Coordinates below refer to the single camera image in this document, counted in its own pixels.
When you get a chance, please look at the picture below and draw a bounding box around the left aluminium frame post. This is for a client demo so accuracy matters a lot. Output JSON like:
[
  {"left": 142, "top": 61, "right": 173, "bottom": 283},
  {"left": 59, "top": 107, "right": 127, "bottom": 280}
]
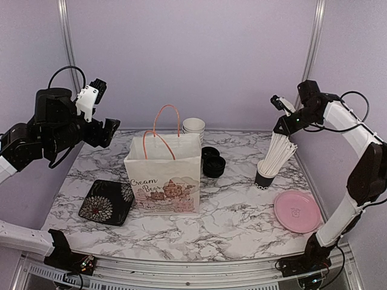
[{"left": 57, "top": 0, "right": 81, "bottom": 92}]

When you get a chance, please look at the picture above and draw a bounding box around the white paper takeout bag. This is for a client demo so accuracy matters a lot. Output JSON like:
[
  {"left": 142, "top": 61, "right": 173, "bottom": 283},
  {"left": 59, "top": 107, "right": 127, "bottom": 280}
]
[{"left": 123, "top": 105, "right": 203, "bottom": 216}]

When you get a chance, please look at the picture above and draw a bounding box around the black floral tray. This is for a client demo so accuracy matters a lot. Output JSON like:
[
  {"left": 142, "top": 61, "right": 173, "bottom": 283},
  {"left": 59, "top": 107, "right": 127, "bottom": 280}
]
[{"left": 78, "top": 179, "right": 134, "bottom": 227}]

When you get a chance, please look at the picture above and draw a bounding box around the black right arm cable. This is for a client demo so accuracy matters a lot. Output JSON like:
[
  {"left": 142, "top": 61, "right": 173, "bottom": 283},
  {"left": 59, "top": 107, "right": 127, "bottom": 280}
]
[{"left": 304, "top": 91, "right": 371, "bottom": 134}]

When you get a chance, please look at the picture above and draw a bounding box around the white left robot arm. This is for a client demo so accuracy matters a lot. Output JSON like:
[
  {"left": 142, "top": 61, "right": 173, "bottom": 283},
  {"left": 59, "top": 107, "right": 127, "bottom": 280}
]
[{"left": 1, "top": 86, "right": 120, "bottom": 269}]

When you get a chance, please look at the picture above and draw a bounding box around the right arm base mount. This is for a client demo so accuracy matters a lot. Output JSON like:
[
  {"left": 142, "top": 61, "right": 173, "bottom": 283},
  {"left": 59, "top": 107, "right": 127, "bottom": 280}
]
[{"left": 275, "top": 233, "right": 335, "bottom": 277}]

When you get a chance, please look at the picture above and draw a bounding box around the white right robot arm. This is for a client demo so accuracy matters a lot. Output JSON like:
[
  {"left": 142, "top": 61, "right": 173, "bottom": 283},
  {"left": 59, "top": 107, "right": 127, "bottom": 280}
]
[{"left": 270, "top": 80, "right": 386, "bottom": 271}]

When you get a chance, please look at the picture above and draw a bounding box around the aluminium frame post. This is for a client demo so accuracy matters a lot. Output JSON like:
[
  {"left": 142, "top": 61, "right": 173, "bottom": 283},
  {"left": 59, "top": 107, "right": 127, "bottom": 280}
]
[
  {"left": 298, "top": 0, "right": 327, "bottom": 100},
  {"left": 57, "top": 0, "right": 81, "bottom": 92}
]

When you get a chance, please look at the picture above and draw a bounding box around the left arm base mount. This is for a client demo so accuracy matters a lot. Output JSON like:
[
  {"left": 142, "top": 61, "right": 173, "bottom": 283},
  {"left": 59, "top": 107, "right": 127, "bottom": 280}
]
[{"left": 44, "top": 229, "right": 96, "bottom": 276}]

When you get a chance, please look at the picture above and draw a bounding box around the black cup holding straws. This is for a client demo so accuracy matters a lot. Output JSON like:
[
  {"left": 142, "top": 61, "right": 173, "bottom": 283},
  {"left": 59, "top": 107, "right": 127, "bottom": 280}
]
[{"left": 254, "top": 160, "right": 277, "bottom": 191}]

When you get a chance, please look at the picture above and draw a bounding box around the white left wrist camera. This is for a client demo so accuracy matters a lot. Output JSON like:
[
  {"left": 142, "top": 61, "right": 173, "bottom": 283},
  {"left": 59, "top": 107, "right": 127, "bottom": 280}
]
[{"left": 75, "top": 79, "right": 107, "bottom": 123}]

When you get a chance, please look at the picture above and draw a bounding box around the loose black lid on table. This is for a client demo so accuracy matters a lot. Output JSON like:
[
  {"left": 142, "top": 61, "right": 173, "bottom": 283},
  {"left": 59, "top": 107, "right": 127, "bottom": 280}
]
[{"left": 201, "top": 146, "right": 220, "bottom": 159}]

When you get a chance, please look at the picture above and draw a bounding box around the pink plastic plate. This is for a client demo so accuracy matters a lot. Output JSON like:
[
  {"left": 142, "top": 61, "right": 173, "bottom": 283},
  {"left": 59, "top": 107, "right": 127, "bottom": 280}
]
[{"left": 274, "top": 190, "right": 322, "bottom": 234}]

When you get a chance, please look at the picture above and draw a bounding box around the stack of paper cups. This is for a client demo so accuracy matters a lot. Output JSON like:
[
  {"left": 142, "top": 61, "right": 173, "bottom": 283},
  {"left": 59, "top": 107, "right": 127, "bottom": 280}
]
[{"left": 182, "top": 118, "right": 206, "bottom": 143}]

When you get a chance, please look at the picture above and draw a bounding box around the aluminium table edge rail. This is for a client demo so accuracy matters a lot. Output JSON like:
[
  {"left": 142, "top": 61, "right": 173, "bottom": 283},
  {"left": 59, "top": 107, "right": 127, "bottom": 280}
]
[{"left": 10, "top": 244, "right": 364, "bottom": 289}]

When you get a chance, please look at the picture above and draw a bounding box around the right aluminium frame post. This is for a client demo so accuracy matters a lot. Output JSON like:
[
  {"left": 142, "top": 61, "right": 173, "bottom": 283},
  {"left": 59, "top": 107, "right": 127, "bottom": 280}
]
[{"left": 298, "top": 0, "right": 327, "bottom": 100}]

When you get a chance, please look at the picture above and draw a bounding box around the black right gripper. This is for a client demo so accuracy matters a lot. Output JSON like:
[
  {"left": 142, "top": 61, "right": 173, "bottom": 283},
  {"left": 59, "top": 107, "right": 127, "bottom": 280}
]
[{"left": 273, "top": 106, "right": 320, "bottom": 136}]

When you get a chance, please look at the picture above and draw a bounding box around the stack of black lids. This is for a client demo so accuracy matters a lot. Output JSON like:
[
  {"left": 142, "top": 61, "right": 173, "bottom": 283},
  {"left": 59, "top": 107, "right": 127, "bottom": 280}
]
[{"left": 203, "top": 156, "right": 226, "bottom": 178}]

